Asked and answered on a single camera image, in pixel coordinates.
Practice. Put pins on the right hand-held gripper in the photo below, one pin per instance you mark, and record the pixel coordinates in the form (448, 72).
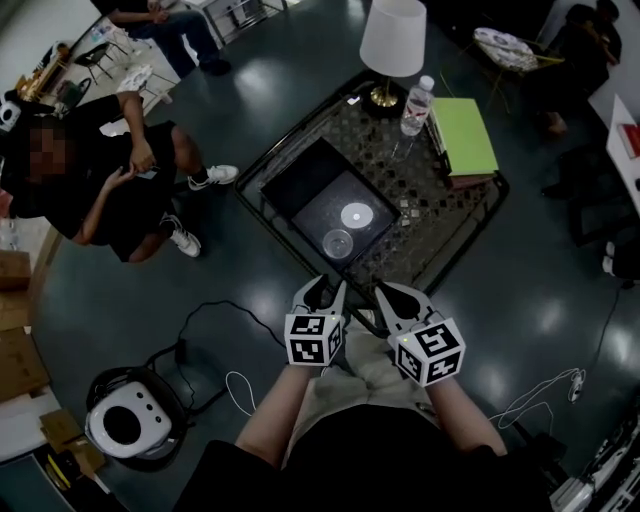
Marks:
(431, 352)

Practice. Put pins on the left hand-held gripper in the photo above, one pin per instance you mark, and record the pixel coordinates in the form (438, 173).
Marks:
(311, 340)

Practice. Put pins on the clear plastic cup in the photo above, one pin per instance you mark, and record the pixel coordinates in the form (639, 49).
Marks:
(337, 243)

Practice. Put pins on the black tray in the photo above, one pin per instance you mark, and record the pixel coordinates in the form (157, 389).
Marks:
(325, 200)

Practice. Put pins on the person's right forearm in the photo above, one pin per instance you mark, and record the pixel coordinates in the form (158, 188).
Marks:
(465, 415)

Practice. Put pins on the person's left forearm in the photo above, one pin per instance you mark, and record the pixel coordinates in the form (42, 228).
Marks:
(280, 415)

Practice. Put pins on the person's beige shorts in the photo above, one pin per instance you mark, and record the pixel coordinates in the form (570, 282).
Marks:
(370, 370)

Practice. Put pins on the round white lid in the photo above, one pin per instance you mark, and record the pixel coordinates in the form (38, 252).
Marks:
(358, 216)

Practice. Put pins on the glass mosaic side table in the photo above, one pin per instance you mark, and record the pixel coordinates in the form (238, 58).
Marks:
(430, 210)

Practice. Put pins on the person's black shirt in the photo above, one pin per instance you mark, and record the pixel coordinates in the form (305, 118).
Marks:
(400, 465)

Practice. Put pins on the green book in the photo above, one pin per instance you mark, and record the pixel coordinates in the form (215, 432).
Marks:
(465, 137)

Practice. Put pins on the clear plastic water bottle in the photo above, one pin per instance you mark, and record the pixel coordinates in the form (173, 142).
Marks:
(417, 107)

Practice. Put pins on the small white card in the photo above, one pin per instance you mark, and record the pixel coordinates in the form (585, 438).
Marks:
(353, 100)

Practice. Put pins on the black chair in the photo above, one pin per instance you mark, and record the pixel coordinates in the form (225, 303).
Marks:
(595, 200)
(95, 60)

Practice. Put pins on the white round device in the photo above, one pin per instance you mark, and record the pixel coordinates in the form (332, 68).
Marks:
(130, 422)

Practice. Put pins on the white shade table lamp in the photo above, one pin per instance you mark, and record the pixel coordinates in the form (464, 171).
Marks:
(393, 37)

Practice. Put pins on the white desk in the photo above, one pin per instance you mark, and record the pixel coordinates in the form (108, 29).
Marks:
(617, 135)

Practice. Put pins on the patterned cushion chair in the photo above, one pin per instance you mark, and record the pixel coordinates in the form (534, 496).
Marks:
(505, 47)

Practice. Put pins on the red book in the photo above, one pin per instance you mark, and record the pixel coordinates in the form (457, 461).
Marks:
(631, 142)

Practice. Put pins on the cardboard box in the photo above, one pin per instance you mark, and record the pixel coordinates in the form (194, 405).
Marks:
(15, 350)

